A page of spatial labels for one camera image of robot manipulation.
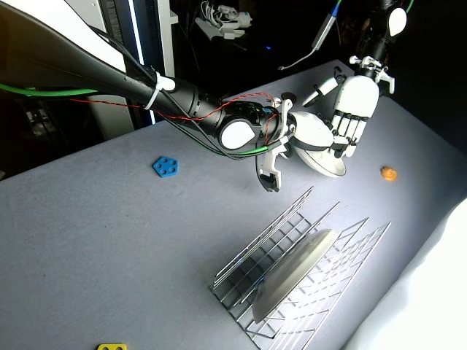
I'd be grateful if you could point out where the white robot body column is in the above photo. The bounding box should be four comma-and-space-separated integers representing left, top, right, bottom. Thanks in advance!
63, 0, 180, 141

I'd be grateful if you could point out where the blue pentagon block with holes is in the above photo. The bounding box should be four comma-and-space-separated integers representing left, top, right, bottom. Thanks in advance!
152, 155, 181, 179

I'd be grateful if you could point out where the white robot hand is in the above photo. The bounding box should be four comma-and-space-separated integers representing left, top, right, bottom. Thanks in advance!
287, 110, 336, 152
301, 74, 380, 159

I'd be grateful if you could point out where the white wire dish rack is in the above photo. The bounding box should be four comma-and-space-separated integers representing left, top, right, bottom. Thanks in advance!
209, 185, 393, 347

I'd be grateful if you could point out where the white plate with dark rim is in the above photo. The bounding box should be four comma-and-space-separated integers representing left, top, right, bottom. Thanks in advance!
251, 228, 342, 324
297, 144, 347, 179

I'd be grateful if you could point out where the grey adapter with white cable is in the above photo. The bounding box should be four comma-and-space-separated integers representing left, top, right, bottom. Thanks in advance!
277, 0, 343, 70

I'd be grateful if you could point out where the spare white robot hand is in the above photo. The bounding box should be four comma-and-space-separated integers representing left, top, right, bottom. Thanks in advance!
195, 1, 253, 41

